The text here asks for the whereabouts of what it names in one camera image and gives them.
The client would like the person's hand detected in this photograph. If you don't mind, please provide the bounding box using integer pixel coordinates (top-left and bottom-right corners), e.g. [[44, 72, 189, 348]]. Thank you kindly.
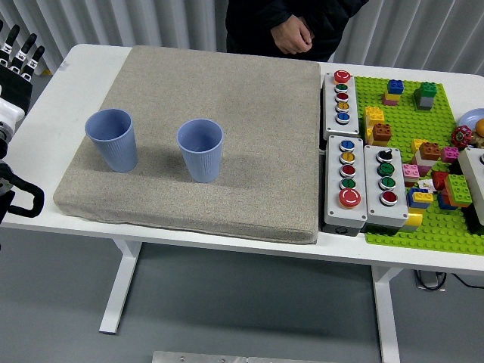
[[271, 15, 315, 54]]

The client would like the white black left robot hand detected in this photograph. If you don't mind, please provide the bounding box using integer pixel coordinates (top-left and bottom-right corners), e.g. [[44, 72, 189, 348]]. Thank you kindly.
[[0, 20, 45, 125]]

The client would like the blue ribbed plastic cup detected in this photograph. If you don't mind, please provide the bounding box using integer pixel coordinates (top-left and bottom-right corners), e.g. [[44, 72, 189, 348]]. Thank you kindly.
[[176, 118, 224, 184], [84, 108, 138, 173]]

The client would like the person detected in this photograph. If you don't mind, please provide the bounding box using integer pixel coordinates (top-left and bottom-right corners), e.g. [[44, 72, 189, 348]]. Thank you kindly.
[[225, 0, 370, 62]]

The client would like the grey five-button control box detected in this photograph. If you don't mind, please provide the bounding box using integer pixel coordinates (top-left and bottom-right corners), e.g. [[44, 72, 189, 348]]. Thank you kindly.
[[320, 135, 369, 237], [321, 70, 361, 141]]

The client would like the white pleated curtain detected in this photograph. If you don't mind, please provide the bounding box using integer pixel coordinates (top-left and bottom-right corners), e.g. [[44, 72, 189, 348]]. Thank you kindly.
[[0, 0, 484, 76]]

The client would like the grey-brown fabric mat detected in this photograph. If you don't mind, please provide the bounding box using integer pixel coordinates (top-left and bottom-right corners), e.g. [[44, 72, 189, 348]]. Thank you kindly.
[[52, 45, 321, 245]]

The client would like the brown toy block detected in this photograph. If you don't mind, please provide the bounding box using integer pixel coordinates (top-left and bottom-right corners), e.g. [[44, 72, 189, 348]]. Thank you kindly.
[[418, 141, 442, 161], [372, 123, 392, 147]]

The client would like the green studded baseplate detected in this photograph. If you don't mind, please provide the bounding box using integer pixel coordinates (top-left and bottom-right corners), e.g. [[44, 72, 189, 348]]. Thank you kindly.
[[353, 75, 484, 257]]

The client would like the white and pink toy block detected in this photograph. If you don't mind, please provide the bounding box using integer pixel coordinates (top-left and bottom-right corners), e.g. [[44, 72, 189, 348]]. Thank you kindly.
[[414, 150, 434, 177]]

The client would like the light blue plate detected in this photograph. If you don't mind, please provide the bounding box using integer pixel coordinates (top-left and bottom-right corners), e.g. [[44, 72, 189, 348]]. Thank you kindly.
[[458, 108, 484, 129]]

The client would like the red valve wheel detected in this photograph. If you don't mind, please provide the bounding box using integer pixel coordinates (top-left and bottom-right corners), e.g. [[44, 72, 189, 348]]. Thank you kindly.
[[451, 126, 473, 149]]

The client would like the red toy block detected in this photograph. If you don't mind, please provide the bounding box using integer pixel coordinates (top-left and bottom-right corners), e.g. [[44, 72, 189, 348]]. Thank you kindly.
[[430, 170, 451, 191]]

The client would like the white table leg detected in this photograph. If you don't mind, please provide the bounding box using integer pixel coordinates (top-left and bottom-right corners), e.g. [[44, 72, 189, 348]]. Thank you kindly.
[[98, 238, 144, 336], [370, 264, 402, 363]]

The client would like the translucent yellow toy block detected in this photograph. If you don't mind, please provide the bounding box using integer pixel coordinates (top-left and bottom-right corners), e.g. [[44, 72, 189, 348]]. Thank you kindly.
[[399, 211, 424, 233]]

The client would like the white box with black base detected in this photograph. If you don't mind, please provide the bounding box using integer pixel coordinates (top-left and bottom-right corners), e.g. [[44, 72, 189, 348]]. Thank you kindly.
[[457, 147, 484, 234]]

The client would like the large green toy block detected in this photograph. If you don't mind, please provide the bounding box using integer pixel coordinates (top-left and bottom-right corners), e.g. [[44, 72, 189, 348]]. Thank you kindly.
[[444, 173, 473, 208]]

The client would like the silver metal plate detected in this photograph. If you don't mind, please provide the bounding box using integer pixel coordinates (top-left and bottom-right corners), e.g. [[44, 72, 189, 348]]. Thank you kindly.
[[151, 350, 296, 363]]

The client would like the grey selector switch control box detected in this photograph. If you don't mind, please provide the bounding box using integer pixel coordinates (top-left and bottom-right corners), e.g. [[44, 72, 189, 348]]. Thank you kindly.
[[363, 144, 410, 232]]

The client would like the black floor cable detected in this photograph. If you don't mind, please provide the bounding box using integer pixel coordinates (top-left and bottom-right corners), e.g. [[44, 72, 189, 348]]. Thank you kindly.
[[451, 271, 484, 290]]

